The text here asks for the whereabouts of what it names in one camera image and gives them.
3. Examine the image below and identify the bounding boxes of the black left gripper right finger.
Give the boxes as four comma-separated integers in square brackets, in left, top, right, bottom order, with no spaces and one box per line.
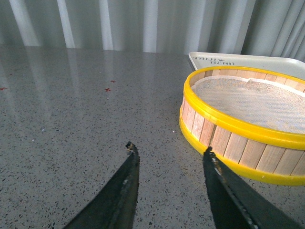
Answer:
[203,147,301,229]

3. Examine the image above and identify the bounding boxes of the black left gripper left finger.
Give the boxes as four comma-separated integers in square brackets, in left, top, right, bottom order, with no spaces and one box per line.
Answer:
[65,142,140,229]

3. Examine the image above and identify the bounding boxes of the cream rectangular bear tray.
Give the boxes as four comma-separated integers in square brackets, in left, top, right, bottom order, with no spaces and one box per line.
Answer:
[188,52,305,80]

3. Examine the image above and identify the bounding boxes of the yellow rimmed wooden steamer basket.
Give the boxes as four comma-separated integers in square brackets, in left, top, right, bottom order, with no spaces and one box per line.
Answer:
[179,66,305,186]

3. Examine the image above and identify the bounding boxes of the white mesh steamer cloth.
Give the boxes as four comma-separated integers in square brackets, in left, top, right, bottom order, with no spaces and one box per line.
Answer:
[191,75,305,134]

